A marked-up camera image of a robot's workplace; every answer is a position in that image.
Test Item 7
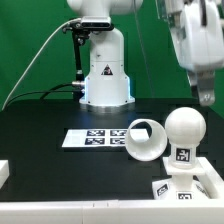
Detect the white border rail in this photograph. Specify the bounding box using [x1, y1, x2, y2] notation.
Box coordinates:
[198, 157, 224, 200]
[0, 199, 224, 224]

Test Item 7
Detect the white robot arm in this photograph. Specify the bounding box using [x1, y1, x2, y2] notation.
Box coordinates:
[67, 0, 224, 111]

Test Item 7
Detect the black camera on stand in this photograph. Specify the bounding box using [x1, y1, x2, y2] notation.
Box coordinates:
[62, 19, 114, 99]

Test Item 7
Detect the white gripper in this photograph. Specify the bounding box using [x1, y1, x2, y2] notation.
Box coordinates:
[166, 0, 224, 106]

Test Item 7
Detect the white lamp base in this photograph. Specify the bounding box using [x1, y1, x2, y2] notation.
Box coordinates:
[152, 157, 209, 200]

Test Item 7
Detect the white front border rail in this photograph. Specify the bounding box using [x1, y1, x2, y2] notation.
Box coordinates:
[0, 199, 224, 224]

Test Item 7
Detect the black cable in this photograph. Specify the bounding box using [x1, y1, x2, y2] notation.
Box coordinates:
[4, 82, 83, 107]

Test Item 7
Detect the white left border block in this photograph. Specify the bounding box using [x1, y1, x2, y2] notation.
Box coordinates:
[0, 160, 9, 189]

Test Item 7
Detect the white lamp shade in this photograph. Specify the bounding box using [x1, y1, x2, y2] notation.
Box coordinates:
[125, 119, 167, 162]

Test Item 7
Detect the white lamp bulb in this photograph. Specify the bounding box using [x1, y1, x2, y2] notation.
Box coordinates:
[165, 107, 206, 169]

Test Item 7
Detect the white tag sheet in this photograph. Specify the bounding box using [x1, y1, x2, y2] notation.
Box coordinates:
[61, 128, 149, 148]

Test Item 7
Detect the white cable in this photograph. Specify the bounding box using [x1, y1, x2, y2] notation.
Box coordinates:
[1, 18, 81, 111]

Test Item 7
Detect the white right border rail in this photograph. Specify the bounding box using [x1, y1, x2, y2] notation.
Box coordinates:
[198, 157, 224, 200]

